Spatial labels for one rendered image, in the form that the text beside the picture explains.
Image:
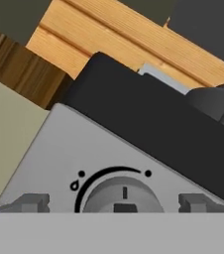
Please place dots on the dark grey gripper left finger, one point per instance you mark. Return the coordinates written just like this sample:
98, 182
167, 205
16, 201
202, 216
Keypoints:
29, 202

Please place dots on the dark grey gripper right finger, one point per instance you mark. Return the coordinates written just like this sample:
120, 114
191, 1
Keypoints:
196, 202

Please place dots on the grey round stove knob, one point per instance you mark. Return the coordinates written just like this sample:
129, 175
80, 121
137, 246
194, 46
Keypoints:
124, 195

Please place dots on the grey and black stove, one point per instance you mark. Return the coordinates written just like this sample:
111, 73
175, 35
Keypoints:
143, 112

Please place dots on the beige cupboard front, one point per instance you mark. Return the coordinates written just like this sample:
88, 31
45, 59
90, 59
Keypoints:
8, 132

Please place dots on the dark grey pan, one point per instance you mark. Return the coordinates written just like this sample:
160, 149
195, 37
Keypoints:
213, 101

